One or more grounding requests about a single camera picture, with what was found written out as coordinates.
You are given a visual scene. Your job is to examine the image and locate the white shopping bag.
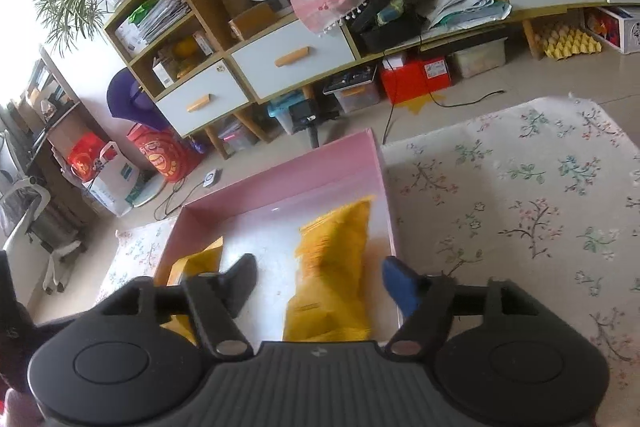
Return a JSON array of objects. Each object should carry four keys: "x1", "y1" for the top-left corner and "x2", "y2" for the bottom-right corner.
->
[{"x1": 67, "y1": 132, "x2": 145, "y2": 217}]

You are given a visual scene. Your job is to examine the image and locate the pink cardboard box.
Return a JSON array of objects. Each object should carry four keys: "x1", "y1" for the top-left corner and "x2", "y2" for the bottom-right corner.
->
[{"x1": 154, "y1": 130, "x2": 400, "y2": 346}]

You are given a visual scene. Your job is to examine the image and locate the floral tablecloth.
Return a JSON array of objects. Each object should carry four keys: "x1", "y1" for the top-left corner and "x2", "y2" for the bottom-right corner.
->
[{"x1": 100, "y1": 98, "x2": 639, "y2": 426}]

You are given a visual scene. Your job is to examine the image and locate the orange-yellow snack bag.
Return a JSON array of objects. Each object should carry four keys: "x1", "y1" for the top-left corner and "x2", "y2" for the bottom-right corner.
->
[{"x1": 162, "y1": 235, "x2": 226, "y2": 348}]

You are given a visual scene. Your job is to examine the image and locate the wooden white TV cabinet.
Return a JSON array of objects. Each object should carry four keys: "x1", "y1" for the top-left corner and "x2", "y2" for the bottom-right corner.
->
[{"x1": 104, "y1": 0, "x2": 638, "y2": 136}]

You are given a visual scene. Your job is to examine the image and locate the red cylindrical gift box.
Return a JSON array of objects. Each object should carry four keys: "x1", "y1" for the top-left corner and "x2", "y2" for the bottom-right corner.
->
[{"x1": 127, "y1": 124, "x2": 203, "y2": 183}]

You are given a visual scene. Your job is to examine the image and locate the red shoe box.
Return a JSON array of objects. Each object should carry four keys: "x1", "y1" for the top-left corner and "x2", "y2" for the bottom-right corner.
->
[{"x1": 380, "y1": 57, "x2": 452, "y2": 104}]

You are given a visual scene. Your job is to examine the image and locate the large yellow snack bag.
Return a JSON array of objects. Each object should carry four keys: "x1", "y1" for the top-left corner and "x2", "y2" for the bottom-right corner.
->
[{"x1": 282, "y1": 197, "x2": 372, "y2": 343}]

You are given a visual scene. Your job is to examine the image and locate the yellow egg tray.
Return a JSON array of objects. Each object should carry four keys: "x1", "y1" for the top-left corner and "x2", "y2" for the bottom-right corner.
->
[{"x1": 534, "y1": 23, "x2": 603, "y2": 61}]

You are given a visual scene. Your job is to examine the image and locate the purple plush toy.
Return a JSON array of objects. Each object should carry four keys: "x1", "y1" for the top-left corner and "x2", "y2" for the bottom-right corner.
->
[{"x1": 106, "y1": 68, "x2": 170, "y2": 131}]

